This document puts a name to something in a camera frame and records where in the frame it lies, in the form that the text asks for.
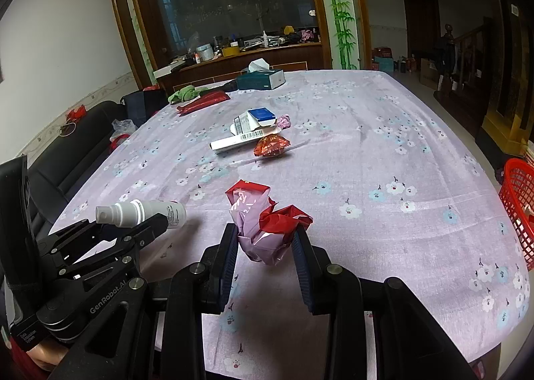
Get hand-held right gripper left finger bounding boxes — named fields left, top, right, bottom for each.
left=46, top=222, right=239, bottom=380

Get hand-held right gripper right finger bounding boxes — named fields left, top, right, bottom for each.
left=291, top=225, right=480, bottom=380

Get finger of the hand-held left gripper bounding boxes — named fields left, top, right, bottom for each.
left=54, top=213, right=170, bottom=281
left=37, top=219, right=103, bottom=258

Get white spray bottle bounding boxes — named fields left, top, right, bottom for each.
left=95, top=199, right=188, bottom=231

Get red and pink wrapper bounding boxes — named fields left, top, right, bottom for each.
left=225, top=180, right=314, bottom=267

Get red plastic basket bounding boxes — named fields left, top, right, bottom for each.
left=498, top=158, right=534, bottom=272

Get person's left forearm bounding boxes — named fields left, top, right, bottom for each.
left=8, top=338, right=42, bottom=380

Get person's left hand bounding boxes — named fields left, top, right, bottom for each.
left=25, top=342, right=69, bottom=372

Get black sofa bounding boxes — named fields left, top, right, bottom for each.
left=0, top=100, right=143, bottom=239

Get purple floral tablecloth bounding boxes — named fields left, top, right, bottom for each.
left=48, top=69, right=526, bottom=376

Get clear plastic bag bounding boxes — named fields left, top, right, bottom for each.
left=110, top=119, right=138, bottom=141

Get long white box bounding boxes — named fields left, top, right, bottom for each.
left=209, top=130, right=281, bottom=152

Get navy bag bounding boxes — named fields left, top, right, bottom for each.
left=121, top=90, right=161, bottom=128

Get orange red foil wrapper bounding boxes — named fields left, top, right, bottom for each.
left=254, top=134, right=293, bottom=159

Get white barcode box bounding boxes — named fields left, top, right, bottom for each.
left=231, top=115, right=278, bottom=138

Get green cloth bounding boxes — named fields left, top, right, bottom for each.
left=168, top=86, right=209, bottom=104

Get dark red packet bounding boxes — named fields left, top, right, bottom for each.
left=175, top=92, right=231, bottom=114

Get blue and white box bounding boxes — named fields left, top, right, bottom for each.
left=247, top=107, right=277, bottom=127

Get black pouch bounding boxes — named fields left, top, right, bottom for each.
left=200, top=80, right=238, bottom=93

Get teal tissue box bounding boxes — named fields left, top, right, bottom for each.
left=236, top=59, right=286, bottom=91

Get wooden glass cabinet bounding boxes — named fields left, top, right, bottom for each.
left=104, top=0, right=372, bottom=93

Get red gift boxes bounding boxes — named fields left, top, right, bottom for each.
left=372, top=46, right=395, bottom=72

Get cardboard box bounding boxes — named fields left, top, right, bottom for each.
left=419, top=58, right=443, bottom=91

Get wooden stair railing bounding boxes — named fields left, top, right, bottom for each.
left=434, top=17, right=493, bottom=130

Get brown wooden door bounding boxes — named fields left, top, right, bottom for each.
left=401, top=0, right=442, bottom=68

